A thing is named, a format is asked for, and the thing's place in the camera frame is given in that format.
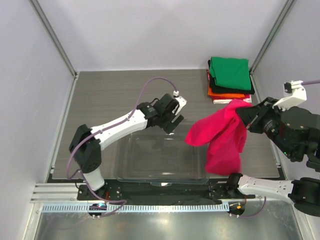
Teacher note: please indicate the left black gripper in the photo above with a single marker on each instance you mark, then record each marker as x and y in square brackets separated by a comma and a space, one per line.
[168, 127]

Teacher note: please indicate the left aluminium corner post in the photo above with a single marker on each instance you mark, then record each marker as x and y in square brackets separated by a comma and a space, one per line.
[52, 35]

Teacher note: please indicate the green folded t-shirt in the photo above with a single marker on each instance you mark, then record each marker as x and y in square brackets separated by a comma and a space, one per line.
[231, 73]

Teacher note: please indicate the right aluminium corner post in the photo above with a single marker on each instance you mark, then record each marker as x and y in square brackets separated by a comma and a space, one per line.
[280, 19]

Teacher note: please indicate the crimson red t-shirt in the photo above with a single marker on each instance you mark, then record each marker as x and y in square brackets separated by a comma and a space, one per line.
[225, 134]

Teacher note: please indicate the red folded t-shirt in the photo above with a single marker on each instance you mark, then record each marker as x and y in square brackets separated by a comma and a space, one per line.
[208, 75]

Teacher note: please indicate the aluminium corner post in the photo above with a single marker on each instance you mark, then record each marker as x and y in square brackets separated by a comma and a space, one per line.
[52, 35]
[280, 19]

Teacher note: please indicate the white folded t-shirt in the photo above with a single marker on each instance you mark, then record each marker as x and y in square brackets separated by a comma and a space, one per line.
[226, 101]

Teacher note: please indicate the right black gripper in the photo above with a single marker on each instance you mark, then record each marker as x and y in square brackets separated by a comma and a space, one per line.
[249, 114]

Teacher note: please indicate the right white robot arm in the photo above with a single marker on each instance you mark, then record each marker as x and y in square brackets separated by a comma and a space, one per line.
[296, 132]

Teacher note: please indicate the orange folded t-shirt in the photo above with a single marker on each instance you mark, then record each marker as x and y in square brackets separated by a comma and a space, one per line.
[215, 95]

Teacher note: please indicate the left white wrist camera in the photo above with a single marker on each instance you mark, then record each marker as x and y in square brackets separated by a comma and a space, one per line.
[181, 101]

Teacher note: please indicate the aluminium frame rail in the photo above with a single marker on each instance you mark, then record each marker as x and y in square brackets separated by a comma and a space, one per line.
[54, 193]

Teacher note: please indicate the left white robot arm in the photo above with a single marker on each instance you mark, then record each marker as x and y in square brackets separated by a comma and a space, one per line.
[88, 142]

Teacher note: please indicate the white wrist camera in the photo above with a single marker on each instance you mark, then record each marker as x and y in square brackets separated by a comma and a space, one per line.
[296, 95]
[181, 101]

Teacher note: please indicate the slotted cable duct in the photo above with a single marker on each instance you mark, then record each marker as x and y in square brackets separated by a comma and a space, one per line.
[106, 208]

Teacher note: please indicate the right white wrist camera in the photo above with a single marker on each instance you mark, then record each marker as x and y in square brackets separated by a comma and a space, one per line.
[296, 95]

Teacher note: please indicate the clear plastic bin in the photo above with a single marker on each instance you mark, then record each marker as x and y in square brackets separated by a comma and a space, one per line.
[159, 159]

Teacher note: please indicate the black folded t-shirt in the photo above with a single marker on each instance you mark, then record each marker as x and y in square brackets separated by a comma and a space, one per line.
[219, 89]

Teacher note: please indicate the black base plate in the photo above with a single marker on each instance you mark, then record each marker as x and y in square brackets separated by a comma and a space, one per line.
[177, 194]

